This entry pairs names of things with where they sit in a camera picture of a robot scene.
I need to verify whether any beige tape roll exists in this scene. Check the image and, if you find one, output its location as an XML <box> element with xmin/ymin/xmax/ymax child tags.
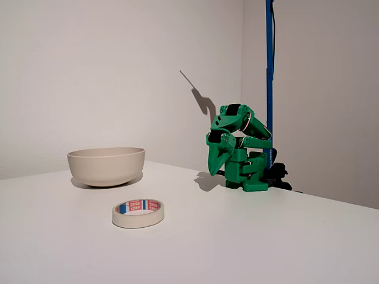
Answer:
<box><xmin>111</xmin><ymin>198</ymin><xmax>165</xmax><ymax>229</ymax></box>

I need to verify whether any blue pole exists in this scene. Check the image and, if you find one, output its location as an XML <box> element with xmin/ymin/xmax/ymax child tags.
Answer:
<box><xmin>264</xmin><ymin>0</ymin><xmax>278</xmax><ymax>172</ymax></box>

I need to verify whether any beige bowl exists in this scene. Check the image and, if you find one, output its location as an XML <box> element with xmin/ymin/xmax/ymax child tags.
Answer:
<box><xmin>66</xmin><ymin>147</ymin><xmax>146</xmax><ymax>188</ymax></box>

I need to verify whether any black cable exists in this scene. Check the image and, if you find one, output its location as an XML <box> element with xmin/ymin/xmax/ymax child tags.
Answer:
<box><xmin>271</xmin><ymin>0</ymin><xmax>278</xmax><ymax>78</ymax></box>

